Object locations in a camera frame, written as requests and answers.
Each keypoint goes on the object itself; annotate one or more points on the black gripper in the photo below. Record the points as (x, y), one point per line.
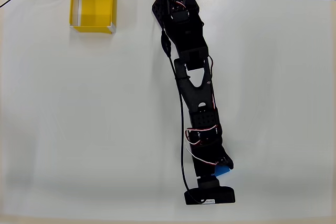
(207, 161)

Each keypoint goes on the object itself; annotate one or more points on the blue block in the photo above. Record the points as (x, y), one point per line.
(223, 171)

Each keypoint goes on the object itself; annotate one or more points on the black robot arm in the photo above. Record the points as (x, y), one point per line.
(191, 51)

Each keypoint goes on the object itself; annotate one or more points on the yellow open cardboard box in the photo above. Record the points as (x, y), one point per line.
(97, 6)

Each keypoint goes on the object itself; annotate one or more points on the black webcam with white label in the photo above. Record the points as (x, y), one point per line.
(210, 193)

